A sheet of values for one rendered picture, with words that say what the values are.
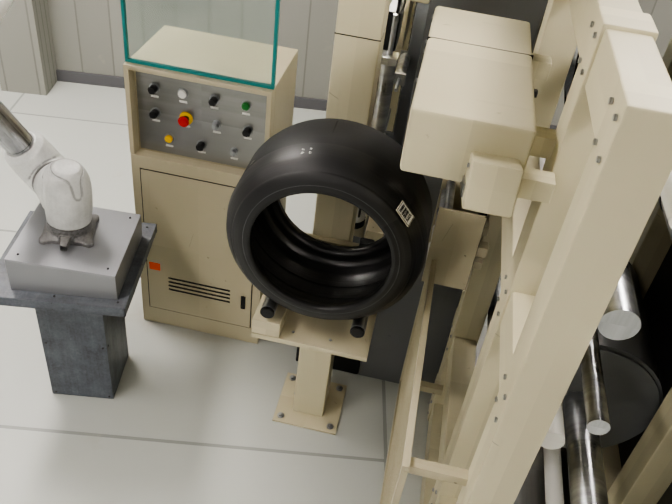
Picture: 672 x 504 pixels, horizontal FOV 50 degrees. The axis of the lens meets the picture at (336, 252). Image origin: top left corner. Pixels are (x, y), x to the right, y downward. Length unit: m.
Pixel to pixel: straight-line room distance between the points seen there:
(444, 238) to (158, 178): 1.21
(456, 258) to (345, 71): 0.69
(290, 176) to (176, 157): 1.08
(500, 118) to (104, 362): 2.01
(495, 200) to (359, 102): 0.84
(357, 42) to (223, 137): 0.88
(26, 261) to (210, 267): 0.82
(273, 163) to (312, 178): 0.12
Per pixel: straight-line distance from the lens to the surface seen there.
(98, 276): 2.57
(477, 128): 1.45
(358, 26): 2.06
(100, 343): 2.93
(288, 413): 3.08
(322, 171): 1.85
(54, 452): 3.05
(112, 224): 2.78
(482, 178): 1.40
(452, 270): 2.35
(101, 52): 5.35
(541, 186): 1.50
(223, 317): 3.28
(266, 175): 1.91
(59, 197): 2.58
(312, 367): 2.87
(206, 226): 2.97
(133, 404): 3.14
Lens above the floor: 2.43
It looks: 39 degrees down
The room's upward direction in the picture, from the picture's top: 8 degrees clockwise
